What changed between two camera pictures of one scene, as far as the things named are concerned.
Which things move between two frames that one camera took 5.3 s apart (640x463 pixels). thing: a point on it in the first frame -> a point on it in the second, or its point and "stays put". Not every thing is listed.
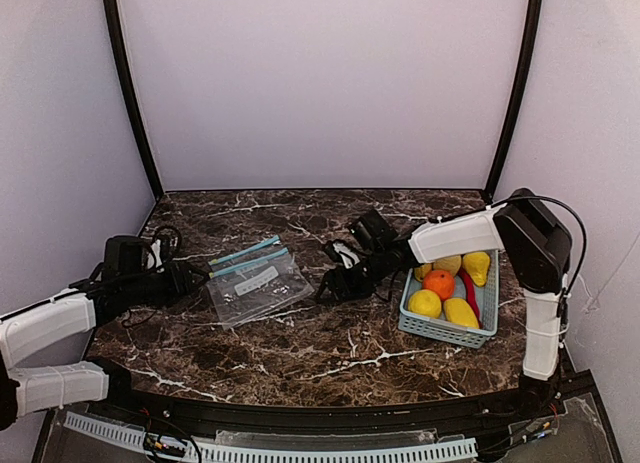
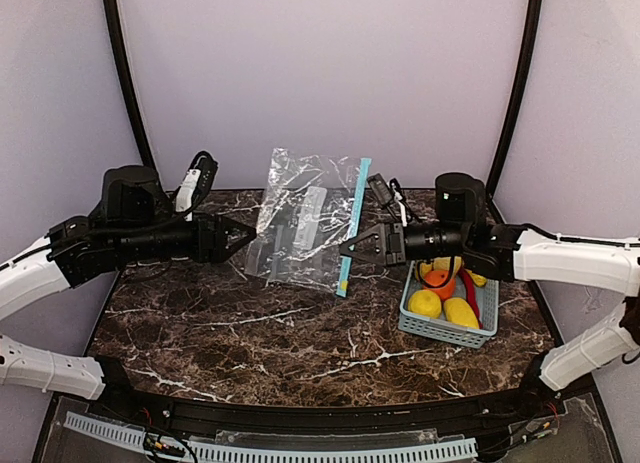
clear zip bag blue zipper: [254, 281] -> [308, 220]
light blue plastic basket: [444, 328] stays put
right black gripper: [347, 278] -> [395, 243]
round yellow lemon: [425, 302] stays put
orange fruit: [442, 282] stays put
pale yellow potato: [450, 263] stays put
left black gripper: [179, 276] -> [206, 238]
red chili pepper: [471, 293] stays put
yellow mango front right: [458, 310] stays put
